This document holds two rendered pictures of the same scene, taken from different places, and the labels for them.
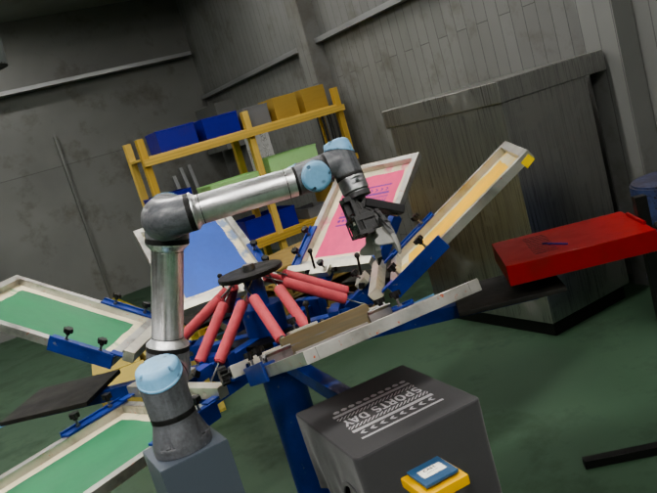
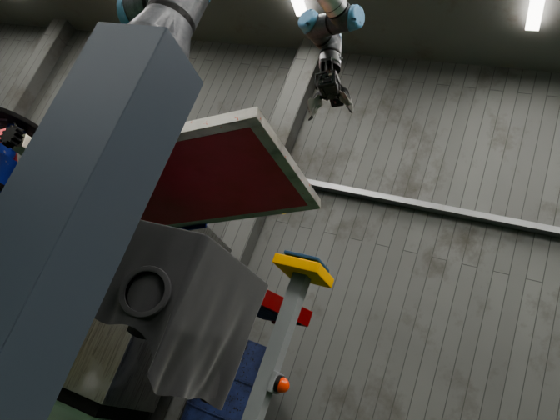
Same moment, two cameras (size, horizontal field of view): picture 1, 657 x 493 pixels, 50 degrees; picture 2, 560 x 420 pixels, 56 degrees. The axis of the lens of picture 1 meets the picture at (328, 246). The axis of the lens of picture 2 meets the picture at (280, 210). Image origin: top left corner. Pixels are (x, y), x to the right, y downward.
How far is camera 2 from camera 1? 1.67 m
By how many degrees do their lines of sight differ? 48
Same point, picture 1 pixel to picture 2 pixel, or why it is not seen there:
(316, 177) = (359, 15)
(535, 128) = not seen: hidden behind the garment
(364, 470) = (204, 250)
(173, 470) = (172, 41)
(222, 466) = (187, 95)
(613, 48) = (237, 253)
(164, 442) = (164, 22)
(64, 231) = not seen: outside the picture
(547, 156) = not seen: hidden behind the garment
